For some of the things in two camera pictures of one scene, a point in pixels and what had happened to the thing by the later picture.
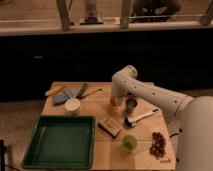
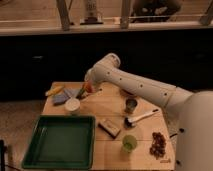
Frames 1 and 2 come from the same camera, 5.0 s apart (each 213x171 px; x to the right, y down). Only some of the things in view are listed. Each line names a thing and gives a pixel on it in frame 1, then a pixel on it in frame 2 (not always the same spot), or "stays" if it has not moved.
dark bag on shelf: [154, 11] stays
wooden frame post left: [62, 10] stays
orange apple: [113, 101] to [88, 87]
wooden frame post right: [125, 13] stays
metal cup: [131, 104] stays
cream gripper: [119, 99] to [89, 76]
